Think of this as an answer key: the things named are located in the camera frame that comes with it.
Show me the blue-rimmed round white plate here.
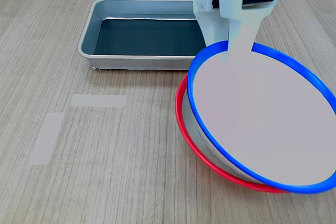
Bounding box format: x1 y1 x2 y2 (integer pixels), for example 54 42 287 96
187 40 336 195

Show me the black tray mat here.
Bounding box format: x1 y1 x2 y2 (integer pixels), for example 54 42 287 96
93 17 207 57

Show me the red-rimmed round white plate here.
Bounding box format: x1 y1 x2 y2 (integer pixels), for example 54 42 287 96
175 73 290 194

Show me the clear tape strip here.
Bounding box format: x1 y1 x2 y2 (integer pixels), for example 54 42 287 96
28 112 66 166

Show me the steel rectangular tray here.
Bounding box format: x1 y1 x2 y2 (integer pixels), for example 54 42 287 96
77 0 208 71

